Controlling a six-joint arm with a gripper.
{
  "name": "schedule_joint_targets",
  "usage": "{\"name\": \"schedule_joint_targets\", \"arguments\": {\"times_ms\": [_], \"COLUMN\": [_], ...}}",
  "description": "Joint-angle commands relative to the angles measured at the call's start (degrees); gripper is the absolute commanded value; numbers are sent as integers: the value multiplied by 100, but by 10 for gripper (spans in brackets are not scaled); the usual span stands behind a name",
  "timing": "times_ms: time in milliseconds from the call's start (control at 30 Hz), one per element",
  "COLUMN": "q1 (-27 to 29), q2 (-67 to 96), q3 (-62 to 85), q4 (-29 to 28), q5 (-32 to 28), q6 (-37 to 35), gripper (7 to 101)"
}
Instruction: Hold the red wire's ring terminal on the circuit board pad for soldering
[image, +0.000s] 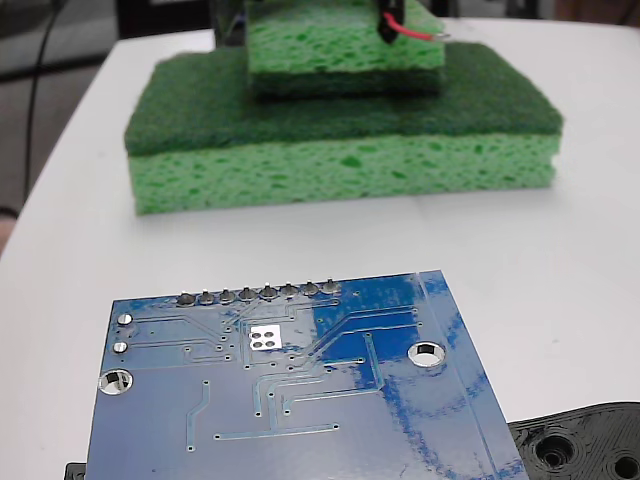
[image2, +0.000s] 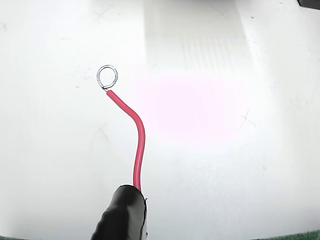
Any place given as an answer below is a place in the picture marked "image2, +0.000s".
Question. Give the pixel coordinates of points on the black box with white print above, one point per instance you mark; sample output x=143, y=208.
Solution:
x=311, y=3

